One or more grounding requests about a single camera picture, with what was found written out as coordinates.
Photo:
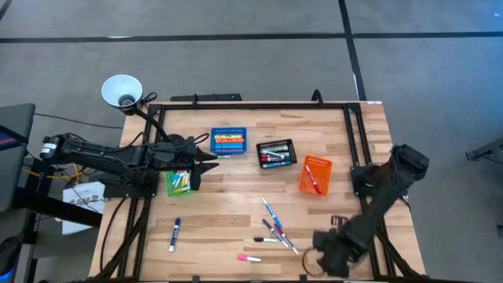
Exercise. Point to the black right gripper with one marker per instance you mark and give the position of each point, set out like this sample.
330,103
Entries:
347,243

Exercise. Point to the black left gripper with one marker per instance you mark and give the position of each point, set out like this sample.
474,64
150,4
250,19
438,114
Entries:
177,155

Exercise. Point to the yellow cap white marker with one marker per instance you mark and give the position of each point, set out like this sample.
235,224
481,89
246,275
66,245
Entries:
183,184

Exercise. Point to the blue plastic basket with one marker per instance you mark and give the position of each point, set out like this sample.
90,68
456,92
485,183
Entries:
212,141

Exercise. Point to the light blue cap marker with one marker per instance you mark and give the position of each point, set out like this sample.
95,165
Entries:
175,180

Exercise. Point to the light blue highlighter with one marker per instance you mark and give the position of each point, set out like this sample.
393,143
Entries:
229,144
229,148

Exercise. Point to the orange highlighter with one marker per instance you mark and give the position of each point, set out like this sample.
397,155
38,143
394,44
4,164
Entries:
230,140

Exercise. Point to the light green highlighter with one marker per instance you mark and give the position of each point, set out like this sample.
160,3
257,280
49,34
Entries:
229,136

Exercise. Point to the green plastic basket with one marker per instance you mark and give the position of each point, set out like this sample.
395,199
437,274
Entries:
169,192

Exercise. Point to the maroon thin marker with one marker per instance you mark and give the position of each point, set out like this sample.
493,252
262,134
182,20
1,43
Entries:
288,241

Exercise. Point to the purple thin Expo marker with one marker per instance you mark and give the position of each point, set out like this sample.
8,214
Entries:
275,232

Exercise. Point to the black cap SKK marker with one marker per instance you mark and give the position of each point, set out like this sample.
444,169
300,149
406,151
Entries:
265,239

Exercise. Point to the red Expo marker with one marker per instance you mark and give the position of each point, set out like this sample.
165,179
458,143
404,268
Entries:
267,157

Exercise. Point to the blue thin marker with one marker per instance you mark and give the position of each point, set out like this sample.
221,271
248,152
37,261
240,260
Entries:
272,212

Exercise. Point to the dark blue Expo marker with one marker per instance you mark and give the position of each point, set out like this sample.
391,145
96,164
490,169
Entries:
175,234

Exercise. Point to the dark green Expo marker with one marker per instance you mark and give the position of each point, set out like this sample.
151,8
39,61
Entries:
273,153

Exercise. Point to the teal thin marker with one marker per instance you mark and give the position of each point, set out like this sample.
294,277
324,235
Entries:
276,164

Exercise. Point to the red thin marker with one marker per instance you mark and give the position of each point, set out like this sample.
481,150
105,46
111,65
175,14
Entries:
313,178

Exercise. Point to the pink Expo marker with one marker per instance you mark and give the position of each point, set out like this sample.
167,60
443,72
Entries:
277,160

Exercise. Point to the pink cap white marker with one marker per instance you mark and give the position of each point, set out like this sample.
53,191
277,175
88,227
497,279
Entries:
248,258

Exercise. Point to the orange plastic basket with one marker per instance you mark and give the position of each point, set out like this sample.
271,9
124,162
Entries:
324,165

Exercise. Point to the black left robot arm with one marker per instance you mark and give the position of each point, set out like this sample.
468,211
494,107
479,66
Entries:
98,155

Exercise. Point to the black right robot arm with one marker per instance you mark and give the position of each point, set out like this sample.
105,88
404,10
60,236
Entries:
408,161

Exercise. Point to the black power strip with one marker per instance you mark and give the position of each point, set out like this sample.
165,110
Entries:
206,97

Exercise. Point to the black plastic basket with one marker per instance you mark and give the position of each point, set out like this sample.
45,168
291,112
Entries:
294,151

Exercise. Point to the black desk lamp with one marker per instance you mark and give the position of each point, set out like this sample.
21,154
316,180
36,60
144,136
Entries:
118,88

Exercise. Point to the white printed paper sheet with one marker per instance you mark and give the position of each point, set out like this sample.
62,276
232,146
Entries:
84,200

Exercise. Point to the black stand base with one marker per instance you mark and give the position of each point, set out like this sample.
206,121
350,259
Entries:
59,206

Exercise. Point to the grey stand leg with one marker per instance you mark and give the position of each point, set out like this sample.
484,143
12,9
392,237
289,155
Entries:
487,149

